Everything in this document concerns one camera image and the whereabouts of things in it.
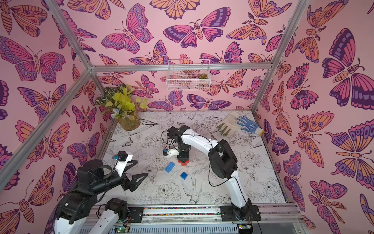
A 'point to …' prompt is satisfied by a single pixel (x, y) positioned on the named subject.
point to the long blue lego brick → (169, 167)
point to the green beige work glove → (229, 126)
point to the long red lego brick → (179, 162)
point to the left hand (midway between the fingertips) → (142, 166)
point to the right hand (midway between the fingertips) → (184, 155)
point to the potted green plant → (119, 101)
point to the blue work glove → (250, 126)
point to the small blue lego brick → (183, 175)
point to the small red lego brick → (184, 164)
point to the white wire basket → (188, 75)
